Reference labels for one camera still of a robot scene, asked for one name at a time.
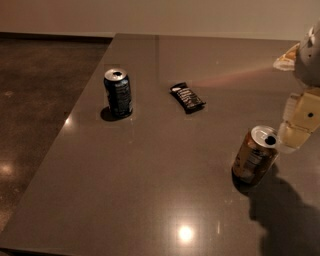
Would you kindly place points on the orange soda can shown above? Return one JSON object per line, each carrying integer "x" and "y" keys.
{"x": 256, "y": 155}

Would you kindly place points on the black chocolate bar wrapper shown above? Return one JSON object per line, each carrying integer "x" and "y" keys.
{"x": 189, "y": 100}

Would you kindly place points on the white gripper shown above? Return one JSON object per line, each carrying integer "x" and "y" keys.
{"x": 308, "y": 65}

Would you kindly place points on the black soda can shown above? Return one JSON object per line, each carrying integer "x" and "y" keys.
{"x": 117, "y": 85}

